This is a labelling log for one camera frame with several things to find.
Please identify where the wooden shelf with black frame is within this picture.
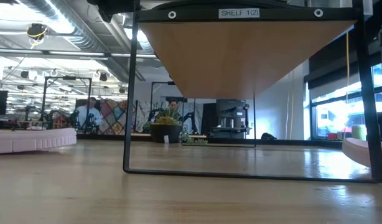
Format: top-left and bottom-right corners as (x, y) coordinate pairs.
(123, 0), (382, 184)

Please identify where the colourful patchwork quilt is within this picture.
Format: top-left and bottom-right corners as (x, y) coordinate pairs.
(99, 98), (139, 135)

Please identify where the pink rubber slide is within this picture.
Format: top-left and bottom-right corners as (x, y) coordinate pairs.
(0, 127), (77, 156)
(342, 136), (382, 174)

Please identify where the potted green succulent plant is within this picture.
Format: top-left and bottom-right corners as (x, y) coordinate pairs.
(142, 104), (210, 146)

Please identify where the yellow-green roll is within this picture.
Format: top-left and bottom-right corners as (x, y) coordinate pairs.
(352, 124), (368, 141)

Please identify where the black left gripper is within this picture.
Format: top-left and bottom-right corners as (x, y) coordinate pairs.
(86, 0), (142, 22)

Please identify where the black background machine cabinet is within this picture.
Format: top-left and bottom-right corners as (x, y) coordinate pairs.
(202, 98), (253, 139)

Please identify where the black ceiling camera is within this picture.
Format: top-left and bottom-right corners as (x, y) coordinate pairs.
(26, 22), (49, 40)

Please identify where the black aluminium table frame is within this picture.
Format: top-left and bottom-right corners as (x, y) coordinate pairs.
(76, 133), (344, 148)

